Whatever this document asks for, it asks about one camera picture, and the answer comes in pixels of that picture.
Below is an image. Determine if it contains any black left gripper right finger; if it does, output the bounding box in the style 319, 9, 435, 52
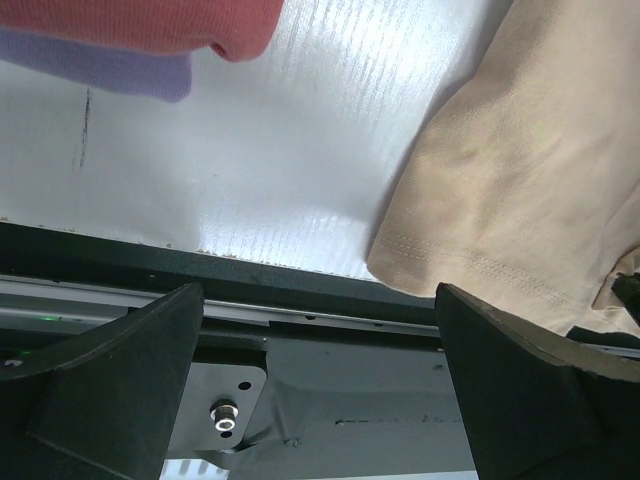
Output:
435, 284, 639, 479

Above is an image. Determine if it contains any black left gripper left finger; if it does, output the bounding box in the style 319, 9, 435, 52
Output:
1, 284, 204, 479

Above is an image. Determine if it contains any beige t shirt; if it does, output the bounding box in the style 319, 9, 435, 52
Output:
367, 1, 639, 336

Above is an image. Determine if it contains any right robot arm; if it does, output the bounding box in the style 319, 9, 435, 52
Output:
568, 273, 639, 362

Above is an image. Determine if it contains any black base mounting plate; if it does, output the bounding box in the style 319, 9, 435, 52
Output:
1, 223, 479, 479

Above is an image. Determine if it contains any folded purple t shirt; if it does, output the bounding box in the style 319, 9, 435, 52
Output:
1, 28, 192, 103

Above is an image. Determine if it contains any folded red t shirt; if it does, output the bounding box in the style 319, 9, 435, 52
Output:
1, 0, 283, 62

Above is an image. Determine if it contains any aluminium front frame rail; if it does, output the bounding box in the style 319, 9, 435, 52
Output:
1, 275, 439, 337

